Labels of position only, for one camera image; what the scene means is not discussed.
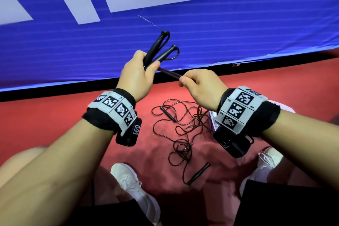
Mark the person's left hand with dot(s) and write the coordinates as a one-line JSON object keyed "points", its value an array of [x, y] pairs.
{"points": [[132, 77]]}

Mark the person's right hand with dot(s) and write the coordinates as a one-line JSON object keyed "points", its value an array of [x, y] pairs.
{"points": [[205, 88]]}

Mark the person's right thumb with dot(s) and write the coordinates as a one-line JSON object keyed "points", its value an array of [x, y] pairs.
{"points": [[186, 81]]}

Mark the person's left thumb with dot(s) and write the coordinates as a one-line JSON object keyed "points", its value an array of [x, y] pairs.
{"points": [[153, 69]]}

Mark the person's right forearm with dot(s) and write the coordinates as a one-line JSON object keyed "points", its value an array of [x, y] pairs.
{"points": [[304, 143]]}

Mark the person's left forearm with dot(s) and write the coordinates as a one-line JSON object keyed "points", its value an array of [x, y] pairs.
{"points": [[53, 175]]}

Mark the black wristband with marker tiles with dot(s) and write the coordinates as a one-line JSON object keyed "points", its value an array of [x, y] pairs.
{"points": [[239, 110], [116, 108]]}

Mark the blue banner with white lettering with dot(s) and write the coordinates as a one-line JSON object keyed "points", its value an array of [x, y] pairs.
{"points": [[238, 29]]}

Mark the black banner base strip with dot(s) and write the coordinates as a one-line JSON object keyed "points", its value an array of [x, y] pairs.
{"points": [[66, 89]]}

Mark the white sneaker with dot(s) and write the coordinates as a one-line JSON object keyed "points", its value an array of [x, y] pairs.
{"points": [[264, 166], [132, 183]]}

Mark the person's left leg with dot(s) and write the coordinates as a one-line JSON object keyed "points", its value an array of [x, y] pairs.
{"points": [[106, 188]]}

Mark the person's leg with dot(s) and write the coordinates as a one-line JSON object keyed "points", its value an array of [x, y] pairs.
{"points": [[288, 172], [106, 188]]}

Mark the person's right leg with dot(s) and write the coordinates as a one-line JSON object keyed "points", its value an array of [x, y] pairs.
{"points": [[288, 172]]}

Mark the black shorts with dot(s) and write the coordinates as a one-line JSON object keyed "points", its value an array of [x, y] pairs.
{"points": [[286, 204]]}

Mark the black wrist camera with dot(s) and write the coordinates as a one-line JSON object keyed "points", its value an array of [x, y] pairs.
{"points": [[129, 135], [234, 145]]}

